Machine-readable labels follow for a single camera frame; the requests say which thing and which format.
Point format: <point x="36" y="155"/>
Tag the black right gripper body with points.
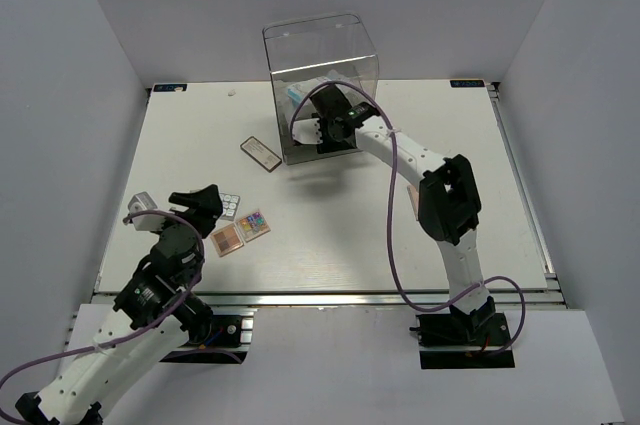
<point x="329" y="143"/>

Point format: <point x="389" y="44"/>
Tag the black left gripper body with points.
<point x="204" y="221"/>

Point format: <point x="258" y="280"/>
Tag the cotton pad pack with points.
<point x="298" y="90"/>

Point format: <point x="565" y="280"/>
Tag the clear acrylic drawer organizer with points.
<point x="305" y="48"/>

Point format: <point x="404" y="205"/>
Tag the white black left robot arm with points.
<point x="154" y="314"/>

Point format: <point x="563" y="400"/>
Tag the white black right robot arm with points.
<point x="448" y="198"/>

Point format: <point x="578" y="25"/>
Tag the white grey pan palette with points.
<point x="230" y="206"/>

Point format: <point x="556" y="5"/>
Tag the nude eyeshadow palette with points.
<point x="226" y="240"/>

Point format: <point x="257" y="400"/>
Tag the colourful eyeshadow palette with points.
<point x="252" y="226"/>

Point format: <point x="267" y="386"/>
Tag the brown rimmed compact box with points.
<point x="261" y="154"/>

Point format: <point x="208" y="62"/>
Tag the pink blush palette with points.
<point x="414" y="200"/>

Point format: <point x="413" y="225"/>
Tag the blue label left corner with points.
<point x="169" y="88"/>

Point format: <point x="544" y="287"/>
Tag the blue label corner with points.
<point x="467" y="83"/>
<point x="169" y="88"/>

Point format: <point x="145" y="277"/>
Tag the blue label right corner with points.
<point x="467" y="83"/>

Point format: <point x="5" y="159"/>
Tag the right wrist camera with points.
<point x="307" y="131"/>

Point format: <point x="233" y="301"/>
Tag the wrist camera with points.
<point x="139" y="202"/>
<point x="307" y="131"/>

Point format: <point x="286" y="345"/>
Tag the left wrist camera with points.
<point x="139" y="202"/>

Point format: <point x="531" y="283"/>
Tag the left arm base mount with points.
<point x="227" y="343"/>

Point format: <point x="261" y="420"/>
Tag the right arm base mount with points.
<point x="445" y="345"/>

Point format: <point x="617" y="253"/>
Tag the aluminium table frame rail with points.
<point x="327" y="243"/>

